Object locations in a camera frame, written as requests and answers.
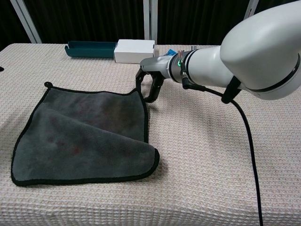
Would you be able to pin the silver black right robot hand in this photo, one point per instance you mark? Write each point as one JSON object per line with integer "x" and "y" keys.
{"x": 156, "y": 64}

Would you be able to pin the green and grey towel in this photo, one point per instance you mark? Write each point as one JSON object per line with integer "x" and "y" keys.
{"x": 77, "y": 136}

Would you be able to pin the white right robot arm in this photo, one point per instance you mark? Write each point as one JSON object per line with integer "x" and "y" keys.
{"x": 258, "y": 47}

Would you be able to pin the small blue packet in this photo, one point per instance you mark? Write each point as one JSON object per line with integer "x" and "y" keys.
{"x": 169, "y": 52}

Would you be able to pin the white cardboard box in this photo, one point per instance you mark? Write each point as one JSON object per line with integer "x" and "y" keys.
{"x": 134, "y": 50}

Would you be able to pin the teal plastic tray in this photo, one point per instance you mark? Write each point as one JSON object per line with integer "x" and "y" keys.
{"x": 91, "y": 50}

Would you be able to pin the black curtain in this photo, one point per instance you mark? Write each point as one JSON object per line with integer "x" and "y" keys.
{"x": 94, "y": 18}

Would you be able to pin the beige waffle tablecloth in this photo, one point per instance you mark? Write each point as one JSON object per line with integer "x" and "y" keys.
{"x": 200, "y": 164}

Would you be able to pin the aluminium frame post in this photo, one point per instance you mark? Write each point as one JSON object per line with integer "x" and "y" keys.
{"x": 251, "y": 8}
{"x": 150, "y": 21}
{"x": 26, "y": 21}

